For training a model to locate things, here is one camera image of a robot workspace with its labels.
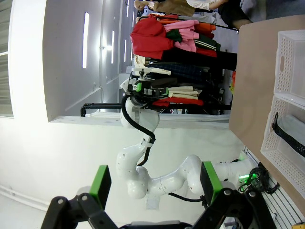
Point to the person in tan clothing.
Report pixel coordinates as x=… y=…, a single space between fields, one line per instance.
x=171 y=7

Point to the long ceiling light panel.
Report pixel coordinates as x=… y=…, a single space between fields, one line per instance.
x=125 y=48
x=112 y=46
x=86 y=40

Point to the red hooded sweatshirt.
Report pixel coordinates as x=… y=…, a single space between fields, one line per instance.
x=147 y=38

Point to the navy plaid garment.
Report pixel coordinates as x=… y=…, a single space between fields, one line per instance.
x=181 y=70

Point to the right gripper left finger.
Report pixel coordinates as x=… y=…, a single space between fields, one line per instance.
x=101 y=186

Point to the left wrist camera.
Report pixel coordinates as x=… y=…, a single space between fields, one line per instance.
x=143 y=74

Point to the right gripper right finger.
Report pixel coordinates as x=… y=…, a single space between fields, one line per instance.
x=210 y=181

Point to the white slotted base panel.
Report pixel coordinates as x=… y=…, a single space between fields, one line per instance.
x=281 y=210

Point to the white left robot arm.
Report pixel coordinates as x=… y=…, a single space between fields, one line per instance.
x=166 y=183

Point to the white perforated plastic basket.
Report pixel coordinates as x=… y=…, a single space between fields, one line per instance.
x=286 y=71
x=269 y=143

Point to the person in white T-shirt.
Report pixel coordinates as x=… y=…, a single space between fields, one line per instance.
x=200 y=4

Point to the black clothes rack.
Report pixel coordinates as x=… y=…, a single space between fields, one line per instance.
x=102 y=106

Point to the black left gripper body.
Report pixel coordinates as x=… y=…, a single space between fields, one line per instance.
x=150 y=94

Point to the black garment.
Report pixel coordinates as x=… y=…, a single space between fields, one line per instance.
x=202 y=60

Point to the red garment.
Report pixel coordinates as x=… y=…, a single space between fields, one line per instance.
x=178 y=102

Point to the cream folded garment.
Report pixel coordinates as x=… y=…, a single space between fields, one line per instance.
x=183 y=93

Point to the orange garment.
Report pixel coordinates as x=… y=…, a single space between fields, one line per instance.
x=205 y=26

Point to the pink garment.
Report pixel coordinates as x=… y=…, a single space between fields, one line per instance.
x=186 y=31

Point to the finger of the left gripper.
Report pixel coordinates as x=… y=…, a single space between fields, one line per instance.
x=167 y=92
x=137 y=87

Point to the dark green striped garment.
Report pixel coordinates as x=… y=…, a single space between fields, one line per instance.
x=206 y=43

